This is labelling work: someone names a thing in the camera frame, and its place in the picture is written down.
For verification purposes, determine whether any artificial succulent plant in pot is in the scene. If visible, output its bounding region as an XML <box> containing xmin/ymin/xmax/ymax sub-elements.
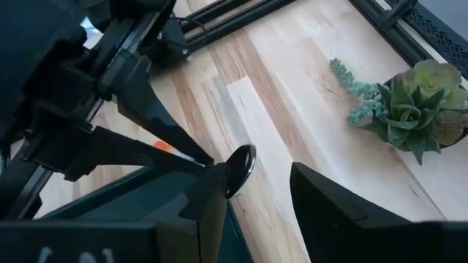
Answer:
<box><xmin>328</xmin><ymin>58</ymin><xmax>468</xmax><ymax>166</ymax></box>

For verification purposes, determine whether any black aluminium table frame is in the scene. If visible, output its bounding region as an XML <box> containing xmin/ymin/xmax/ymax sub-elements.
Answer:
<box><xmin>146</xmin><ymin>0</ymin><xmax>436</xmax><ymax>69</ymax></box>

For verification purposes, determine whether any dark green serving tray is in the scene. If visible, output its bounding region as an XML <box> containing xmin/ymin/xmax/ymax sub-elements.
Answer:
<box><xmin>34</xmin><ymin>166</ymin><xmax>255</xmax><ymax>263</ymax></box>

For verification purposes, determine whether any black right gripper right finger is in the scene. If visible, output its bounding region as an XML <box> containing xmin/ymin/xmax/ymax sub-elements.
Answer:
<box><xmin>290</xmin><ymin>161</ymin><xmax>412</xmax><ymax>263</ymax></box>

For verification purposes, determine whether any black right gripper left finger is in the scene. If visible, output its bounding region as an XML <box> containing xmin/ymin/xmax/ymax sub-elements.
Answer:
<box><xmin>178</xmin><ymin>162</ymin><xmax>230</xmax><ymax>263</ymax></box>

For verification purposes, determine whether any black floor vent grille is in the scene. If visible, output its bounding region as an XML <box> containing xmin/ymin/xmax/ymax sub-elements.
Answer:
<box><xmin>383</xmin><ymin>0</ymin><xmax>468</xmax><ymax>80</ymax></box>

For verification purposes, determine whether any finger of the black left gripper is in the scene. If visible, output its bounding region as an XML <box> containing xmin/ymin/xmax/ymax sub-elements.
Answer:
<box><xmin>98</xmin><ymin>49</ymin><xmax>216</xmax><ymax>166</ymax></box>
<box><xmin>20</xmin><ymin>123</ymin><xmax>206</xmax><ymax>183</ymax></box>

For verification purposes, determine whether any thin black cable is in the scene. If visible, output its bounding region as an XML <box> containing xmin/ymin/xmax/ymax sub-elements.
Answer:
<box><xmin>168</xmin><ymin>15</ymin><xmax>210</xmax><ymax>53</ymax></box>

